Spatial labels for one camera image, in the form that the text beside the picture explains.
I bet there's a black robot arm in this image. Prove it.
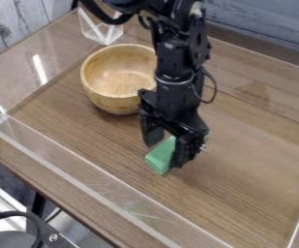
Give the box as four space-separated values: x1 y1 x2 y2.
80 0 212 168

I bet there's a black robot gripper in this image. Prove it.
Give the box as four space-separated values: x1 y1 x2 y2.
138 77 209 168

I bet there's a metal bracket with screw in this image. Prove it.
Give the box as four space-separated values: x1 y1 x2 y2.
39 223 79 248

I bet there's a black metal table leg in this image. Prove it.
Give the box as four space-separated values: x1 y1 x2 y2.
31 193 47 218

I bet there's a black cable loop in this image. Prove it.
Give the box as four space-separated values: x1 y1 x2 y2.
0 210 44 248

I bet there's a light wooden bowl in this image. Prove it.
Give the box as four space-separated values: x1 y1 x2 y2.
80 44 154 115

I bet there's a green rectangular block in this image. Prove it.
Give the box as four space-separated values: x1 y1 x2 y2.
145 136 176 175

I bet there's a clear acrylic tray wall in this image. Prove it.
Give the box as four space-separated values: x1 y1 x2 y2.
0 14 299 248

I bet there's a clear acrylic corner bracket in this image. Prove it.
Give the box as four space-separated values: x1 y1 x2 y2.
77 8 123 46

